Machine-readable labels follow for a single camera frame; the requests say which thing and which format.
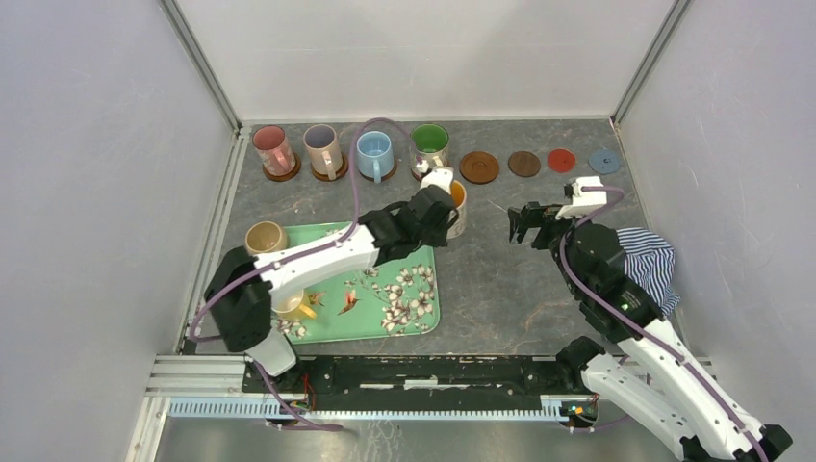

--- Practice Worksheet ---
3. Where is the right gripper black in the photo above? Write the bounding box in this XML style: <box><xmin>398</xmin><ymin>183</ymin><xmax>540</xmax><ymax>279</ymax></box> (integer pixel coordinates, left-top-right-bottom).
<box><xmin>507</xmin><ymin>200</ymin><xmax>593</xmax><ymax>295</ymax></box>

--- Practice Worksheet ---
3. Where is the dark wooden coaster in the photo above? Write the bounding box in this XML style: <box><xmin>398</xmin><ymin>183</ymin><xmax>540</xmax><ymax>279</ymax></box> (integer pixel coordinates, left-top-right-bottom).
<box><xmin>507</xmin><ymin>151</ymin><xmax>541</xmax><ymax>178</ymax></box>

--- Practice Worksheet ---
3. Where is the red round coaster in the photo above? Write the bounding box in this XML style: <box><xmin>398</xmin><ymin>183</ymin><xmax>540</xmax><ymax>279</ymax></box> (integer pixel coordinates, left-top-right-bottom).
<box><xmin>548</xmin><ymin>148</ymin><xmax>576</xmax><ymax>174</ymax></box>

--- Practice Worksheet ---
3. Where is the orange interior mug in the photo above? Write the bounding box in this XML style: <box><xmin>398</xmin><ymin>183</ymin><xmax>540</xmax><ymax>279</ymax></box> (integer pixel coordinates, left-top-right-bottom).
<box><xmin>447</xmin><ymin>180</ymin><xmax>468</xmax><ymax>240</ymax></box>

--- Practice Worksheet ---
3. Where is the light blue mug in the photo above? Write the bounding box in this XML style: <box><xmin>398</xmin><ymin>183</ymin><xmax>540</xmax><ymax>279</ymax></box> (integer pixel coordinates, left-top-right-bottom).
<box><xmin>356</xmin><ymin>131</ymin><xmax>396</xmax><ymax>180</ymax></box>

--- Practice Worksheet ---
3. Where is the blue round coaster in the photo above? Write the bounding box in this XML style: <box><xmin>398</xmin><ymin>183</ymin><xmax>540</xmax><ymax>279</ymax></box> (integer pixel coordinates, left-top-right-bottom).
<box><xmin>588</xmin><ymin>149</ymin><xmax>622</xmax><ymax>175</ymax></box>

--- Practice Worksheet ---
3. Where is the green interior floral mug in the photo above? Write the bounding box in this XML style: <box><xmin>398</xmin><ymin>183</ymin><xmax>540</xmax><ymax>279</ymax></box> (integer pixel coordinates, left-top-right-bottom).
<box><xmin>410</xmin><ymin>123</ymin><xmax>450</xmax><ymax>167</ymax></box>

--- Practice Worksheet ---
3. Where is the purple interior mug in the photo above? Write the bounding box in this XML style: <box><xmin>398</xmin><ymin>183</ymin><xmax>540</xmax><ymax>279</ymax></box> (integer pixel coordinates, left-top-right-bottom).
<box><xmin>302</xmin><ymin>124</ymin><xmax>343</xmax><ymax>179</ymax></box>

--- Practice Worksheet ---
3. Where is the pink mug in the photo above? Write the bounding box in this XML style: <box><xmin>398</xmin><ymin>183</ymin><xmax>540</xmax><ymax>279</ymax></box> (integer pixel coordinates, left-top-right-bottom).
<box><xmin>252</xmin><ymin>125</ymin><xmax>296</xmax><ymax>175</ymax></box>

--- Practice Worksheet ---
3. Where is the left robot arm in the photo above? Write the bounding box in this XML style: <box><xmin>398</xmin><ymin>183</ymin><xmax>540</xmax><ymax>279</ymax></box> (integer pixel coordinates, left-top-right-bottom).
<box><xmin>198</xmin><ymin>185</ymin><xmax>458</xmax><ymax>393</ymax></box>

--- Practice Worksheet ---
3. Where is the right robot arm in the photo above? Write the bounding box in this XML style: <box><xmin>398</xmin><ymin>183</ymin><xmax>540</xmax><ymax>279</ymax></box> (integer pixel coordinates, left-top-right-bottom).
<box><xmin>508</xmin><ymin>202</ymin><xmax>793</xmax><ymax>461</ymax></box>

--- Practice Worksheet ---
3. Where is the ridged wooden coaster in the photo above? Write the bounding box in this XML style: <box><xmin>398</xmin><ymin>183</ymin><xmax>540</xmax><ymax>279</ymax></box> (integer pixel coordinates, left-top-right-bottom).
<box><xmin>459</xmin><ymin>151</ymin><xmax>500</xmax><ymax>185</ymax></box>
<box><xmin>262</xmin><ymin>155</ymin><xmax>302</xmax><ymax>182</ymax></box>
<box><xmin>310</xmin><ymin>152</ymin><xmax>349</xmax><ymax>182</ymax></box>
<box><xmin>358</xmin><ymin>164</ymin><xmax>398</xmax><ymax>184</ymax></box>

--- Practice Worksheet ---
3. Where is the green floral tray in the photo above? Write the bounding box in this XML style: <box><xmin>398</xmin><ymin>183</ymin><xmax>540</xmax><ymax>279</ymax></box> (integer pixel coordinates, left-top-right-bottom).
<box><xmin>273</xmin><ymin>246</ymin><xmax>441</xmax><ymax>345</ymax></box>

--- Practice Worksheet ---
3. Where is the blue striped cloth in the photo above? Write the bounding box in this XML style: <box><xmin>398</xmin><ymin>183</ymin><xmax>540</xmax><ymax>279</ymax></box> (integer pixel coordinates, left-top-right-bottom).
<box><xmin>617</xmin><ymin>227</ymin><xmax>680</xmax><ymax>318</ymax></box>

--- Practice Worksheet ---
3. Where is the beige mug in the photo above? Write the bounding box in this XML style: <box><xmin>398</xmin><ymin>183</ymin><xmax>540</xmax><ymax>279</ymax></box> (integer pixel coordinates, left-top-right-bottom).
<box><xmin>244</xmin><ymin>221</ymin><xmax>290</xmax><ymax>255</ymax></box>

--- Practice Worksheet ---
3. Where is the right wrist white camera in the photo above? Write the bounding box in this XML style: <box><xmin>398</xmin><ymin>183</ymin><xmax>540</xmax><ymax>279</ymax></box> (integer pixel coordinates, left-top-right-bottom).
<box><xmin>555</xmin><ymin>176</ymin><xmax>608</xmax><ymax>220</ymax></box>

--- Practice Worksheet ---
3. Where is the cream yellow-handled mug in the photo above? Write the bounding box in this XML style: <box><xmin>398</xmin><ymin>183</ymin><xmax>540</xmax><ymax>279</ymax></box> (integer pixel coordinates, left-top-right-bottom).
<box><xmin>272</xmin><ymin>290</ymin><xmax>318</xmax><ymax>321</ymax></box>

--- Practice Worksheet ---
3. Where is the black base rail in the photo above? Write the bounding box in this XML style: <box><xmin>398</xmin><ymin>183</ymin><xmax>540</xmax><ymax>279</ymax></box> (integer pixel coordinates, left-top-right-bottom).
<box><xmin>271</xmin><ymin>355</ymin><xmax>590</xmax><ymax>412</ymax></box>

